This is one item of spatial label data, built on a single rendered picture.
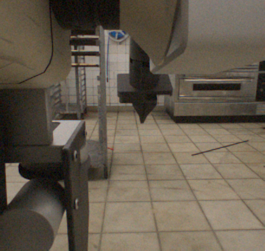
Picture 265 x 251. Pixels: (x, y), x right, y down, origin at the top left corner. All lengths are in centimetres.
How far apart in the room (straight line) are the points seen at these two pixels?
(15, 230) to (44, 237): 2
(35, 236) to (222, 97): 365
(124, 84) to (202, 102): 334
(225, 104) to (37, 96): 372
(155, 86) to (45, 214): 32
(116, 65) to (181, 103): 149
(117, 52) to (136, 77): 413
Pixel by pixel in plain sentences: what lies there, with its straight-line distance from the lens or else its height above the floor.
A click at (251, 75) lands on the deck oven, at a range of 399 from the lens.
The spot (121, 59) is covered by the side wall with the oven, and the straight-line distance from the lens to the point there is 456.
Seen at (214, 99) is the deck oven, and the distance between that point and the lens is 378.
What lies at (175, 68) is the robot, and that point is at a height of 88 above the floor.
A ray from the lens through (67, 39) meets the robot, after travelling 17.
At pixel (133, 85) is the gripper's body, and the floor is 85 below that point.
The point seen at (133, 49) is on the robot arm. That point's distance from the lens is 42.
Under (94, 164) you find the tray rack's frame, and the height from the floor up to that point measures 15.
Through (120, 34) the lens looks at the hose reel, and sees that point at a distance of 446.
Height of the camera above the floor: 89
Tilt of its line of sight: 13 degrees down
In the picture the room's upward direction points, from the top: straight up
